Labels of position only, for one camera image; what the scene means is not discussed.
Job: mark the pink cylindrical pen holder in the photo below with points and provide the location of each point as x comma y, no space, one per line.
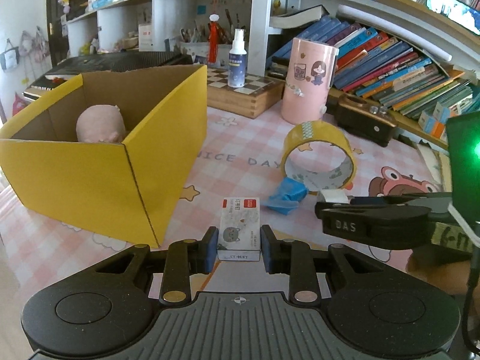
309,78

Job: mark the pink cartoon desk mat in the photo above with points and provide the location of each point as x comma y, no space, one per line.
240,158

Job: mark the smartphone on shelf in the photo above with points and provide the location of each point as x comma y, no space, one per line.
458,12

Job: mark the yellow tape roll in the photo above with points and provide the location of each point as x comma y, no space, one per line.
319,156

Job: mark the white pen holder tub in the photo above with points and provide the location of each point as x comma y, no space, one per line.
199,51

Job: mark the white spray bottle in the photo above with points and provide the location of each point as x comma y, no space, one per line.
237,61

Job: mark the white charger cube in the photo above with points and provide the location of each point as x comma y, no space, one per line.
332,196

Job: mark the black electronic keyboard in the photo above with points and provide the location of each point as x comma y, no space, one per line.
113,62

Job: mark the small card box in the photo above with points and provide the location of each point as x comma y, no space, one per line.
239,231

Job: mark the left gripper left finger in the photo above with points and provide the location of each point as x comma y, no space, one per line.
186,258

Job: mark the pink plush toy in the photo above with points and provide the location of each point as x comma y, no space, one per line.
101,124

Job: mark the yellow cardboard box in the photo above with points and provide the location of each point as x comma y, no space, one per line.
126,190

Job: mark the wooden chess box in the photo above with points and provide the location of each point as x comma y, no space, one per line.
251,100

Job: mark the dark brown wooden box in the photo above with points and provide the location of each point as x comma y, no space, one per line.
362,119

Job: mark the blue wrapper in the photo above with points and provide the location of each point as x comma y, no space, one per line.
287,196

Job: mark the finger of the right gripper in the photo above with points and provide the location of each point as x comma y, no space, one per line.
433,201

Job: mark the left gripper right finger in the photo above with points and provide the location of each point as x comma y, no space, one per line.
292,258

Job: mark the white bookshelf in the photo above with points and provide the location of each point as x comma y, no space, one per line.
392,53

